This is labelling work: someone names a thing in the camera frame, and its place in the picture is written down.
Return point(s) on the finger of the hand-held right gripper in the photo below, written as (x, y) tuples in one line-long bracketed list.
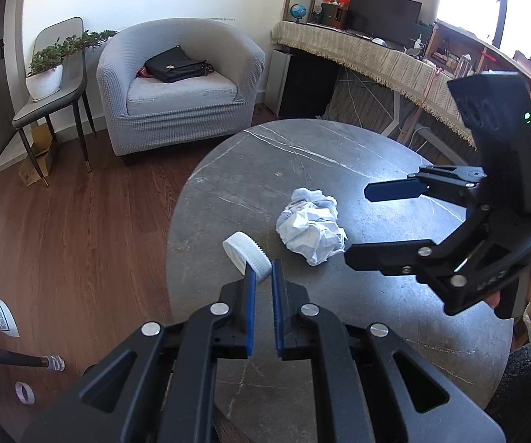
[(385, 256), (394, 190)]

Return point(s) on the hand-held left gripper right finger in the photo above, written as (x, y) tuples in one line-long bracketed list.
[(278, 314)]

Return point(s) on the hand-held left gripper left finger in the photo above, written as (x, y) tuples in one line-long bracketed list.
[(249, 314)]

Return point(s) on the white ribbed bottle cap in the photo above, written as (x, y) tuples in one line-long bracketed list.
[(242, 247)]

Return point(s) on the large white paper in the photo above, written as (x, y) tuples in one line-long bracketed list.
[(311, 226)]

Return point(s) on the wooden bookshelf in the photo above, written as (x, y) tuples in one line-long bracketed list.
[(459, 46)]

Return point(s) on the beige fringed desk cloth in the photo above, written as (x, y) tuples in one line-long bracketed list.
[(385, 64)]

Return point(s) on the black cabinet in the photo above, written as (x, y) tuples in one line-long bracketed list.
[(311, 87)]

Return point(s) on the small metal figurine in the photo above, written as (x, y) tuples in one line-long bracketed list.
[(415, 46)]

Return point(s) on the white computer mouse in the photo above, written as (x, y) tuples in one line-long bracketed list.
[(379, 41)]

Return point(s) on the white tower appliance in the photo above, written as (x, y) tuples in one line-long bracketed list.
[(278, 80)]

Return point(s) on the black computer monitor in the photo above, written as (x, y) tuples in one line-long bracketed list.
[(383, 14)]

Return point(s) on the small black desk device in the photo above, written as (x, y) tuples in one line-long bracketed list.
[(317, 14)]

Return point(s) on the small blue globe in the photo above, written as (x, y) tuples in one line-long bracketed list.
[(298, 11)]

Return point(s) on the black tube with white tip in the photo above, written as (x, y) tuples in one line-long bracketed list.
[(11, 356)]

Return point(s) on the white tape roll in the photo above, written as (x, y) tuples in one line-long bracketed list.
[(18, 390)]

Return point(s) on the grey armchair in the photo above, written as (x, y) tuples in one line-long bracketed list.
[(122, 101)]

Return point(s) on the black leather bag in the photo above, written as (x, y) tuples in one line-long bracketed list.
[(173, 67)]

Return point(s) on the small cardboard box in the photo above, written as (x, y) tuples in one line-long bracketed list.
[(37, 161)]

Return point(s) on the grey dining chair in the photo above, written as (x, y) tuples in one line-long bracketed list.
[(44, 110)]

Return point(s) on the potted plant in white pot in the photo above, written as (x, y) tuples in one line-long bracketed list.
[(44, 83)]

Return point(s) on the white desk frame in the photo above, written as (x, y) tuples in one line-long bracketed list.
[(397, 110)]

